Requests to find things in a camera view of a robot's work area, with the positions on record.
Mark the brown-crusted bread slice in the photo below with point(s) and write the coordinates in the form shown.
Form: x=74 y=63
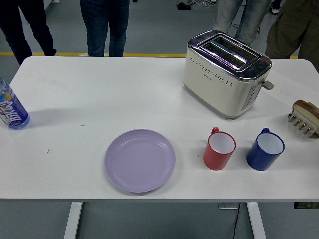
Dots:
x=306 y=107

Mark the cream toaster with chrome top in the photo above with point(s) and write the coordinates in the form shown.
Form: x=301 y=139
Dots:
x=211 y=84

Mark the red enamel mug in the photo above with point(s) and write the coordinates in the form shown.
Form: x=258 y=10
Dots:
x=215 y=159

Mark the white table leg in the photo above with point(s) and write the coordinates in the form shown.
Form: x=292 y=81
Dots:
x=72 y=221
x=256 y=221

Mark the lilac round plate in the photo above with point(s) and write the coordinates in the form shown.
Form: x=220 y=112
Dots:
x=139 y=161

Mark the silver metal toast rack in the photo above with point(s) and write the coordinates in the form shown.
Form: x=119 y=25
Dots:
x=302 y=124

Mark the grey under-table bracket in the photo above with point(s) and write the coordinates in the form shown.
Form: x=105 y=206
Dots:
x=228 y=205

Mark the clear bottle with blue label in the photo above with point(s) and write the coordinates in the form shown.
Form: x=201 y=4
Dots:
x=12 y=109

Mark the black table control panel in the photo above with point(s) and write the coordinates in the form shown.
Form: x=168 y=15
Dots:
x=306 y=205

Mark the person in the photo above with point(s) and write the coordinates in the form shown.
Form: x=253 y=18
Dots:
x=99 y=27
x=294 y=32
x=249 y=20
x=15 y=30
x=275 y=8

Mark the blue enamel mug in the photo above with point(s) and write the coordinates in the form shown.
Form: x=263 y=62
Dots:
x=259 y=160

